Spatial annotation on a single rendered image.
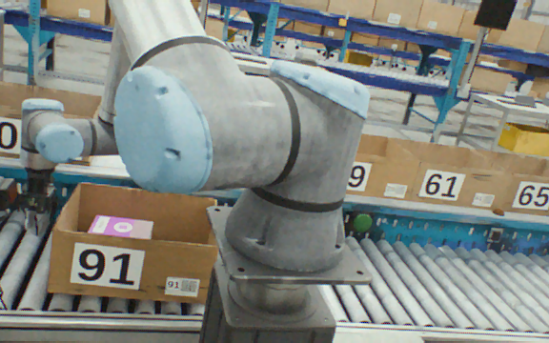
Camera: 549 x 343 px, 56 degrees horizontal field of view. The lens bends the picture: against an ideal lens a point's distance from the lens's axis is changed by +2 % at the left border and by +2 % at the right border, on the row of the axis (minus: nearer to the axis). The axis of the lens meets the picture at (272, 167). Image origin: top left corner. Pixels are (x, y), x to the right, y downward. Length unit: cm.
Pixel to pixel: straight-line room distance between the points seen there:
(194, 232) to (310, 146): 97
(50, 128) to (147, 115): 67
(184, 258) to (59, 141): 40
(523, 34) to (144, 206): 662
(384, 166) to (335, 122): 124
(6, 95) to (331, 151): 153
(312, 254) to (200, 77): 30
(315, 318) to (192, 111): 41
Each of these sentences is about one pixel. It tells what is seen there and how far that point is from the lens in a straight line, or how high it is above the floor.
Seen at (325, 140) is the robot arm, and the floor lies 137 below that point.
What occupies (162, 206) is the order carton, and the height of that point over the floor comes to 88.
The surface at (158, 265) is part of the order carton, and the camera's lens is 132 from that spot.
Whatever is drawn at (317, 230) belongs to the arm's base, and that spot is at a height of 123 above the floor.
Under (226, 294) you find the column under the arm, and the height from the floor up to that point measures 108.
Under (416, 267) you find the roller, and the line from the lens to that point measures 186.
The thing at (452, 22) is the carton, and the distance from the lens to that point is 711.
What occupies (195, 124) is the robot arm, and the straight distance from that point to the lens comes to 56.
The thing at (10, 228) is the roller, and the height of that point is 75.
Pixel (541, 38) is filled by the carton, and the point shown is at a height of 155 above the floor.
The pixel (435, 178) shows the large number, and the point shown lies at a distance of 202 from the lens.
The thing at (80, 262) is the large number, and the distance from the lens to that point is 133.
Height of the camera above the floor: 154
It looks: 19 degrees down
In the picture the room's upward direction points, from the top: 12 degrees clockwise
